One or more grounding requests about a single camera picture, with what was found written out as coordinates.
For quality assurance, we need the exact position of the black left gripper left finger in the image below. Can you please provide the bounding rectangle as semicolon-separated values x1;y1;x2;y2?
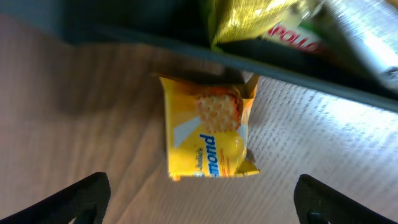
1;172;111;224

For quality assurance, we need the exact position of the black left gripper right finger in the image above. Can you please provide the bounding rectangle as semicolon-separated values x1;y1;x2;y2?
294;174;397;224

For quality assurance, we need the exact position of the yellow almond biscuit packet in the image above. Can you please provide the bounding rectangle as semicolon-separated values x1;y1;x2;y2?
159;75;259;181

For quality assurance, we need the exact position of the green yellow snack packet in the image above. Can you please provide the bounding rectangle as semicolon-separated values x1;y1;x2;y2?
200;0;325;52

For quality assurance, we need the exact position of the black box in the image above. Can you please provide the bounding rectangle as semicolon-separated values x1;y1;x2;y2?
1;0;397;111

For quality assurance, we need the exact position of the yellow peanut butter biscuit packet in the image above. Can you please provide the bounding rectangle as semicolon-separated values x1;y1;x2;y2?
325;0;397;75

